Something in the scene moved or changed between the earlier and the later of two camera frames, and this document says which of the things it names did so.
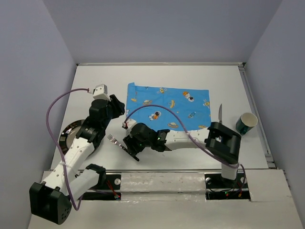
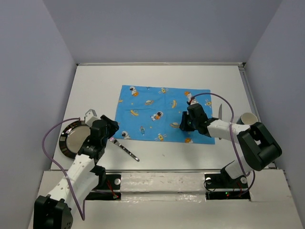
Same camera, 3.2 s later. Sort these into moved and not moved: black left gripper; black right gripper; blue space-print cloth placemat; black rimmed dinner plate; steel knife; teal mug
Moved: black right gripper; blue space-print cloth placemat; black left gripper
Not moved: steel knife; black rimmed dinner plate; teal mug
